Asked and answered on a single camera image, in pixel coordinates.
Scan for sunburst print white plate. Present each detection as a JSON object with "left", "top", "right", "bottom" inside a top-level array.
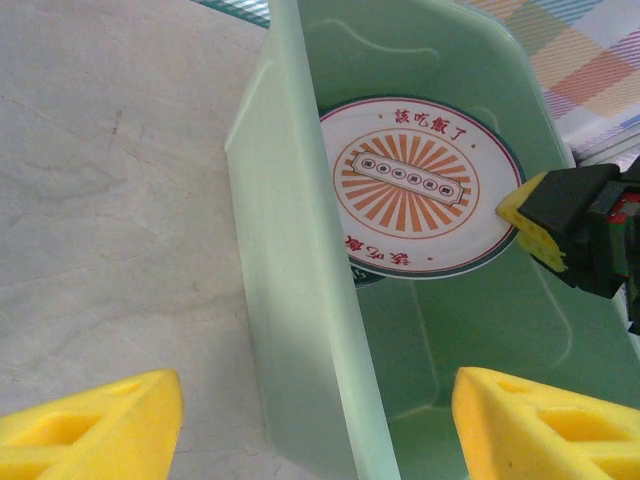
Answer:
[{"left": 317, "top": 94, "right": 527, "bottom": 281}]

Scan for plaid patterned backdrop cloth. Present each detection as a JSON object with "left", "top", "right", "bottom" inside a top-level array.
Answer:
[{"left": 189, "top": 0, "right": 640, "bottom": 156}]

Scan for aluminium frame rail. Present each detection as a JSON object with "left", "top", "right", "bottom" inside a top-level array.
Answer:
[{"left": 564, "top": 112, "right": 640, "bottom": 166}]

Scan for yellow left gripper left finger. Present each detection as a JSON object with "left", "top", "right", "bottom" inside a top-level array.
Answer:
[{"left": 0, "top": 368, "right": 185, "bottom": 480}]

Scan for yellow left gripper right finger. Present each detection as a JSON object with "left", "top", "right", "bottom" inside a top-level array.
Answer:
[{"left": 452, "top": 366, "right": 640, "bottom": 480}]

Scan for green plastic bin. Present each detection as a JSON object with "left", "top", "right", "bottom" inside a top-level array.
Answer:
[{"left": 223, "top": 0, "right": 640, "bottom": 480}]

